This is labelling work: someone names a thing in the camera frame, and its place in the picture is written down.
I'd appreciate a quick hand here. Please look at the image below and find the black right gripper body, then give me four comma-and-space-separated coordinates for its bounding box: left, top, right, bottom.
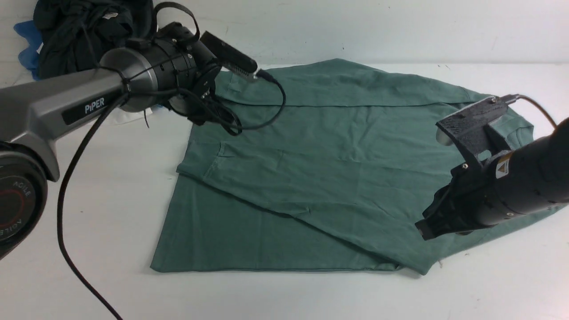
415, 162, 494, 240

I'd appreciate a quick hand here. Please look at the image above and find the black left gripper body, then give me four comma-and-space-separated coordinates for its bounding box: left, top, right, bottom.
167, 64, 243, 136

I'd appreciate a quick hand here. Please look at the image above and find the green long sleeve shirt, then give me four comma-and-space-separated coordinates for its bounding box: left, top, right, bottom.
150, 59, 557, 275

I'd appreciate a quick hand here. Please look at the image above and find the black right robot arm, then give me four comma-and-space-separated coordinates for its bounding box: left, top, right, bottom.
415, 120, 569, 240

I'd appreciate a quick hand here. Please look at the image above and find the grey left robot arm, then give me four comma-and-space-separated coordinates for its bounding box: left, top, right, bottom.
0, 23, 228, 257

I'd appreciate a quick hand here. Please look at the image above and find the white crumpled shirt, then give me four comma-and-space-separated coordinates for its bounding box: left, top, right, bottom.
103, 108, 152, 126

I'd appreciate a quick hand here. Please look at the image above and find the dark green crumpled garment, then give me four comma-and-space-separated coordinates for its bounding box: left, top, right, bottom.
33, 0, 156, 79

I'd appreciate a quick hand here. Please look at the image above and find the blue crumpled garment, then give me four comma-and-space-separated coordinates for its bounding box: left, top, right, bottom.
13, 20, 43, 81

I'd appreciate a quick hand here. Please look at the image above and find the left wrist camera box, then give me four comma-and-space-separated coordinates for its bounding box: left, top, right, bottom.
200, 31, 259, 81

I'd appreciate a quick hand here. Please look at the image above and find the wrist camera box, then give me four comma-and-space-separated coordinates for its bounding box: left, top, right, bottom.
436, 96, 512, 170
200, 31, 259, 81

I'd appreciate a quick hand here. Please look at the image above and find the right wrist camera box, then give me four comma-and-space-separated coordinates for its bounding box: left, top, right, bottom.
436, 96, 512, 170

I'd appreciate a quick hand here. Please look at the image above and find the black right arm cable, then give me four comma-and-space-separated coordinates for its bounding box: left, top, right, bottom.
507, 94, 558, 129

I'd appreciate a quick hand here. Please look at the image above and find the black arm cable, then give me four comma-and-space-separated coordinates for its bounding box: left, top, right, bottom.
507, 94, 558, 129
57, 2, 287, 320

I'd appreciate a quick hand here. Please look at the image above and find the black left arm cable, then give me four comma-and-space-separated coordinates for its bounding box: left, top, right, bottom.
57, 2, 287, 320

